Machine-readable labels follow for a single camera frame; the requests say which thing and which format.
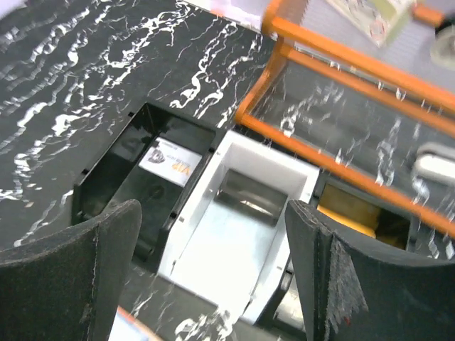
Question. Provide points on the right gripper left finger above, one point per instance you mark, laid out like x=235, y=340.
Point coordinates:
x=66, y=286

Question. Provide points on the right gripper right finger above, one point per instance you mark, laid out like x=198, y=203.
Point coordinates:
x=353, y=287

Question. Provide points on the pink leather card holder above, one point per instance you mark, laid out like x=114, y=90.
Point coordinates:
x=127, y=328

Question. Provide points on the gold card in tray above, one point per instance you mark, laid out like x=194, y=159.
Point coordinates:
x=349, y=210

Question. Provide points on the silver card in tray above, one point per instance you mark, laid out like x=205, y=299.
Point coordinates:
x=170, y=161

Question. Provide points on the right black tray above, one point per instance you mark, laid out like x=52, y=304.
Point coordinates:
x=396, y=228

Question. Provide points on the black tray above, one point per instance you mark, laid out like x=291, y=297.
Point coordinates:
x=114, y=176
x=396, y=228

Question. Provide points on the middle white tray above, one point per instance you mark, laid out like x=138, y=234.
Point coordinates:
x=229, y=243

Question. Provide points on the small white hole punch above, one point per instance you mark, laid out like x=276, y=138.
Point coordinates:
x=435, y=162

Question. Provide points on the left black tray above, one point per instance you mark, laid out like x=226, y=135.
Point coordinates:
x=114, y=176

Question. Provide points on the orange wooden shelf rack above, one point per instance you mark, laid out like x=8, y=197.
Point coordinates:
x=360, y=111

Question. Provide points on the white staples box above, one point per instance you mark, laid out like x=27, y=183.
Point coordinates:
x=379, y=20

